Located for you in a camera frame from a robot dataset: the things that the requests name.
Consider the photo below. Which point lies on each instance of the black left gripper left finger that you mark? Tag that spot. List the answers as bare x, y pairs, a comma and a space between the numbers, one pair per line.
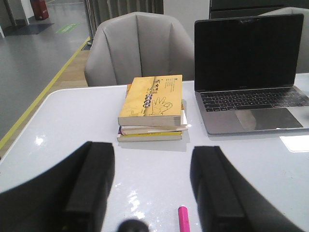
69, 197

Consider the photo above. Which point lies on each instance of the yellow book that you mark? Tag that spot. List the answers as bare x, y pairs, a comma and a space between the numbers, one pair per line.
153, 101
151, 136

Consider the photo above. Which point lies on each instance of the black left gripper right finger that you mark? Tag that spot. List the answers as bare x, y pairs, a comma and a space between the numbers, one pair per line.
253, 191

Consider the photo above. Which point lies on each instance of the top yellow book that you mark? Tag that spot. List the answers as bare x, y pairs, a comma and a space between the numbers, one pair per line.
153, 101

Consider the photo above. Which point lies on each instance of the grey laptop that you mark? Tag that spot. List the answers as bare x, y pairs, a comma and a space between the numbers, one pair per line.
245, 71

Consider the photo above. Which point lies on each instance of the bottom yellow book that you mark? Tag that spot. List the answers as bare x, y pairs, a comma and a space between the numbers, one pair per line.
151, 136

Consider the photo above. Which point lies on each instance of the grey chair left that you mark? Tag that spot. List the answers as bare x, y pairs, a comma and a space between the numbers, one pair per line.
139, 44

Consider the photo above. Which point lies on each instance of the pink highlighter pen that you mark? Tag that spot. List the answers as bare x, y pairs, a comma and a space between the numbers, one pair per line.
183, 217

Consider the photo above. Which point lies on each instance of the middle white book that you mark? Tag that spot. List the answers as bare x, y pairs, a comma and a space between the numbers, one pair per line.
127, 130

